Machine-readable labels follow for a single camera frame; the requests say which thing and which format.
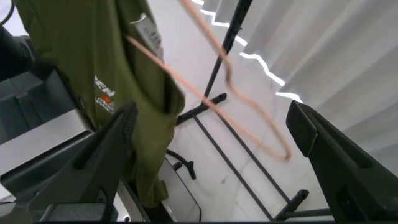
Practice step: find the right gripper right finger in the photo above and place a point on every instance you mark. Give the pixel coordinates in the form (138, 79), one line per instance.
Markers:
(357, 174)

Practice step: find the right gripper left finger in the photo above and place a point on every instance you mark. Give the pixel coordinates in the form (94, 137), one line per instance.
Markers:
(84, 174)

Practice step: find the green printed shirt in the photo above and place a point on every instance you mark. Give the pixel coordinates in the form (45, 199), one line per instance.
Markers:
(77, 46)

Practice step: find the pink clothes hanger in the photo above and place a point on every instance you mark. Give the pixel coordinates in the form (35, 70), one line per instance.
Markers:
(248, 101)

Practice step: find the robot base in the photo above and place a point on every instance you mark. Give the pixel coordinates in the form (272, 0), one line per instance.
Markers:
(31, 140)

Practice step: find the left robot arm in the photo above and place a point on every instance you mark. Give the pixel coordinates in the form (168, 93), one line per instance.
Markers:
(15, 56)

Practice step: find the black clothes rack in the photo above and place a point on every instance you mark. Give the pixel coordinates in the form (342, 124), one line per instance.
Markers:
(233, 28)

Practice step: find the white curtain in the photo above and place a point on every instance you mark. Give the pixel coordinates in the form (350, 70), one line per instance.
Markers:
(342, 46)

